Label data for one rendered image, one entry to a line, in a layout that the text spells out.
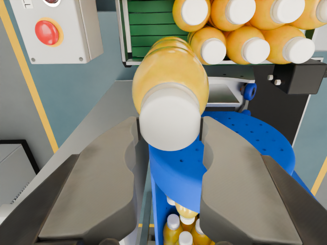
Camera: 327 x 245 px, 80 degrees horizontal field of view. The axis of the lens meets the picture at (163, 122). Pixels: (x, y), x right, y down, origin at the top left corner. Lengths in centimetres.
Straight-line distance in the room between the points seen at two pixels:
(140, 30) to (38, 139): 174
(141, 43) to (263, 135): 36
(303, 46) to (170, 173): 30
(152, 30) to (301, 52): 33
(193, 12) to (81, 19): 18
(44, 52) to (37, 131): 170
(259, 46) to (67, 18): 31
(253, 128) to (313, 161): 181
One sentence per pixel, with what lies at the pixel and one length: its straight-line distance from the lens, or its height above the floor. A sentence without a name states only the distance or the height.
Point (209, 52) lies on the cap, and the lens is 35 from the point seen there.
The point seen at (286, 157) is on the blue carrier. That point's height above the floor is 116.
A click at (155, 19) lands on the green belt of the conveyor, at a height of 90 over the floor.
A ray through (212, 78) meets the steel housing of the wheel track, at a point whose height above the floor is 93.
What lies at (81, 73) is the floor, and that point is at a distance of 164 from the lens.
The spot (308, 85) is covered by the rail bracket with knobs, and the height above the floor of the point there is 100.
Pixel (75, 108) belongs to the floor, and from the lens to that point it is 178.
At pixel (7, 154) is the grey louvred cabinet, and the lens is 205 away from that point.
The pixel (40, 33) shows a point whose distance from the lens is 39.
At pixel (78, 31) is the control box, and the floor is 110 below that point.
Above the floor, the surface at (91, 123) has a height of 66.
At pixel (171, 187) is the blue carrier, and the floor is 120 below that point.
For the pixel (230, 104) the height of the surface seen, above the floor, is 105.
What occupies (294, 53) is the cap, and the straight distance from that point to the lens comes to 40.
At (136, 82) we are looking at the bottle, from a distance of 16.
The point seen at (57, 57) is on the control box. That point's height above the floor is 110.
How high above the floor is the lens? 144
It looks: 61 degrees down
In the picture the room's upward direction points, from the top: 175 degrees counter-clockwise
